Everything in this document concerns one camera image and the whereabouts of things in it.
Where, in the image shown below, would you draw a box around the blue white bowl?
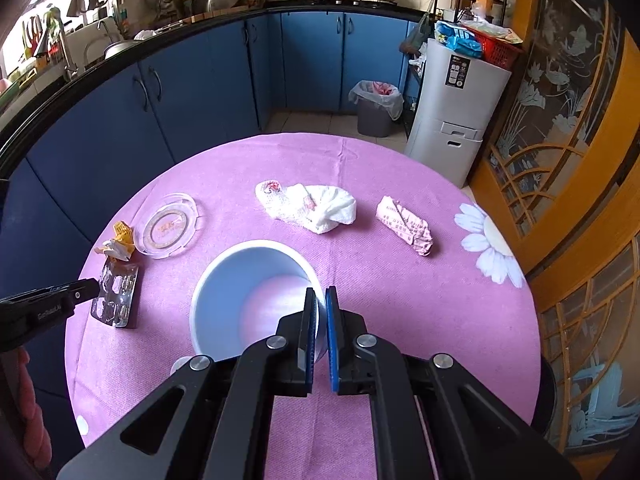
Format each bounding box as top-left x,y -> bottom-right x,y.
189,240 -> 324,361

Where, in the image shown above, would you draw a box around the blue kitchen cabinets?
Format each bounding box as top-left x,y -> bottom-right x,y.
0,8 -> 432,411

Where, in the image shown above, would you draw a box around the person's left hand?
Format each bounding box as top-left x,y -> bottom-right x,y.
1,347 -> 52,479

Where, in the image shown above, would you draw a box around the pink round tablecloth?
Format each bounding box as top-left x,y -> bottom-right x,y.
64,132 -> 542,480

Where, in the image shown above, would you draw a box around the crumpled white tissue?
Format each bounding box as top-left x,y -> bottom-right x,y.
255,180 -> 357,235

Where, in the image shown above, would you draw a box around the yellow candy wrapper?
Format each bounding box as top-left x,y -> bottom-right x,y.
94,221 -> 136,262

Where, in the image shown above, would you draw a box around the pink patterned crumpled wrapper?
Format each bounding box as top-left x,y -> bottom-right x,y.
375,196 -> 434,257

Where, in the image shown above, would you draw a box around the clear glass ashtray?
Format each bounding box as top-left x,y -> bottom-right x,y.
132,193 -> 203,260

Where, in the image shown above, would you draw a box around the grey bin with bag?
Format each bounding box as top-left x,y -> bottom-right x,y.
348,80 -> 404,139

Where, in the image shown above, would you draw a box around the white tall storage cabinet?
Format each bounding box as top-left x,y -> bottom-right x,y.
405,39 -> 511,188

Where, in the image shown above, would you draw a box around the wooden glass door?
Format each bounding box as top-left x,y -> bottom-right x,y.
471,0 -> 639,469

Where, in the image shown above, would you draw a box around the blue plastic package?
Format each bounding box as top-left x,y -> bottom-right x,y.
434,21 -> 483,58

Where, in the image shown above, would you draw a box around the red plastic basket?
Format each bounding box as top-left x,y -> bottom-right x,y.
464,25 -> 522,70

